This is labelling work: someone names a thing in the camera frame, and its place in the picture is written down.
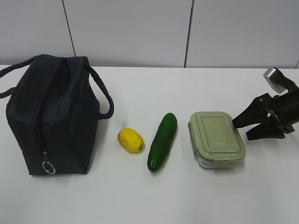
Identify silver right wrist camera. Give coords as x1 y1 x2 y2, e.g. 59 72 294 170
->
263 68 287 94

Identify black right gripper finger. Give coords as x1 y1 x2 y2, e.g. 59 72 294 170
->
246 120 285 140
232 93 271 128

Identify green lidded glass container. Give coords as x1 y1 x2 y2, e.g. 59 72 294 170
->
188 112 246 168

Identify green cucumber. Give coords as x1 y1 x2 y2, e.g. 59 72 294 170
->
147 112 178 172

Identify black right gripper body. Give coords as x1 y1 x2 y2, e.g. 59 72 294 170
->
267 88 299 133

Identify dark navy lunch bag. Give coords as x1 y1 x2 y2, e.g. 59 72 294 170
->
0 54 114 175

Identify yellow lemon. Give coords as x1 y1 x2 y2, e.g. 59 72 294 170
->
118 128 144 153

